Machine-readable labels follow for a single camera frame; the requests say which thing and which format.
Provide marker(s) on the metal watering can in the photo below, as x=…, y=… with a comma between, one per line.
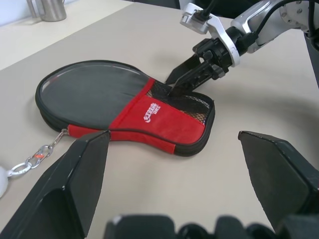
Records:
x=53, y=10

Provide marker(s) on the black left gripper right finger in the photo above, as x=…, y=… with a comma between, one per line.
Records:
x=281, y=179

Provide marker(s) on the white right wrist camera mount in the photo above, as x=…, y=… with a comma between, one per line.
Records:
x=224, y=35

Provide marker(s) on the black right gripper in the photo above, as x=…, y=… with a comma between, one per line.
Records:
x=220, y=57

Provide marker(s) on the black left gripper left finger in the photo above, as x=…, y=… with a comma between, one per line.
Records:
x=62, y=189

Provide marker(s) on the black red paddle case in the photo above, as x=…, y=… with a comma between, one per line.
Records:
x=154, y=124

